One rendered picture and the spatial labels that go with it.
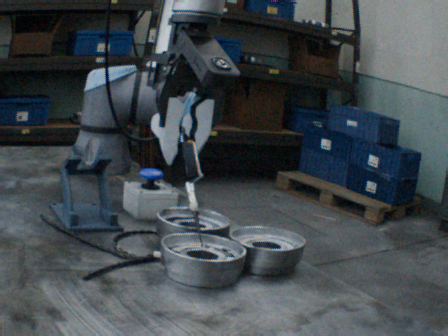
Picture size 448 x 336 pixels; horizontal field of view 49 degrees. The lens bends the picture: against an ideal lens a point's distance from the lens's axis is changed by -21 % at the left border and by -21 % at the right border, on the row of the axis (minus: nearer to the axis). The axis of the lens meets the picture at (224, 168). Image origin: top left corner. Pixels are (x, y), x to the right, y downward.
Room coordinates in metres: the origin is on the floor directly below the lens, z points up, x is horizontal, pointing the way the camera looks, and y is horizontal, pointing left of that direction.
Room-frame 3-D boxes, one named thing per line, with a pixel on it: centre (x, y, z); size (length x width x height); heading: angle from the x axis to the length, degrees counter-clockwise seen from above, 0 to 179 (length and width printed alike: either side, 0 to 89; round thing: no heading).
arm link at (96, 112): (1.25, 0.27, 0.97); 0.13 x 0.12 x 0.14; 99
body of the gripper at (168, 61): (0.81, 0.07, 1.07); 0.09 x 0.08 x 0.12; 34
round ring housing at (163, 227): (0.82, 0.03, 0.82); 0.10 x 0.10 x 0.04
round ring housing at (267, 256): (0.77, -0.07, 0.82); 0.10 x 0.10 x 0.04
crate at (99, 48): (4.37, 1.13, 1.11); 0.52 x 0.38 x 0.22; 121
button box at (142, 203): (0.95, 0.12, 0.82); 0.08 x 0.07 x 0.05; 31
